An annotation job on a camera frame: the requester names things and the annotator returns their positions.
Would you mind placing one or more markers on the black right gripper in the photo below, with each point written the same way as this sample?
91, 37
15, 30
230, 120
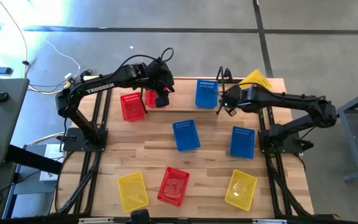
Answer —
232, 96

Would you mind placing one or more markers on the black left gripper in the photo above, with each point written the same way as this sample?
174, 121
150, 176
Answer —
160, 76

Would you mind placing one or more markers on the red plastic basket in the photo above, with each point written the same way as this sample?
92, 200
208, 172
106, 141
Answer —
150, 98
132, 109
172, 186

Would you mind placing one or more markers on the blue plastic basket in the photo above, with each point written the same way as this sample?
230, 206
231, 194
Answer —
207, 95
186, 137
242, 143

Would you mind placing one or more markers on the yellow plastic basket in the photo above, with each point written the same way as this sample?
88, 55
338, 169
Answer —
255, 77
241, 190
132, 192

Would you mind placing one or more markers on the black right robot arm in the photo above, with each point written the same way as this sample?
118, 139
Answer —
291, 99

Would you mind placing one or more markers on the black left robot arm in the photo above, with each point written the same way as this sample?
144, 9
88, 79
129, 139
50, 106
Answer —
98, 88

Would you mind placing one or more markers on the black power plug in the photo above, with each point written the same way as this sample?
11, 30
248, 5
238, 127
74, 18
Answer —
85, 74

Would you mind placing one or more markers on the black rounded object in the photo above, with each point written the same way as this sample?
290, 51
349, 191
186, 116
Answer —
140, 216

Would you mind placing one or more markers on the white paper box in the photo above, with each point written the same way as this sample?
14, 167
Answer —
53, 152

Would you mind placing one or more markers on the small black device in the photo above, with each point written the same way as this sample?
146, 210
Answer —
0, 97

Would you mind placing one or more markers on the grey side desk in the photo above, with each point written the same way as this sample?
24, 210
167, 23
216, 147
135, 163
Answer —
2, 124

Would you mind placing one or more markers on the wooden shelf with black frame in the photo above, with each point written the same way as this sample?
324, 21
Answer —
182, 99

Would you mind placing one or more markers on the black aluminium table frame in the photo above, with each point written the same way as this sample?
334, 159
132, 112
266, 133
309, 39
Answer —
99, 112

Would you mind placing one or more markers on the silver metal bracket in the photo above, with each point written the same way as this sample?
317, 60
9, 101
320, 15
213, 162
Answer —
269, 221
95, 220

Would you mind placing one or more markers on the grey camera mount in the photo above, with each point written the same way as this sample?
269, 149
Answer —
182, 221

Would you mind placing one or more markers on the grey-blue table frame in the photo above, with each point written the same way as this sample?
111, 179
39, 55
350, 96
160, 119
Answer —
353, 141

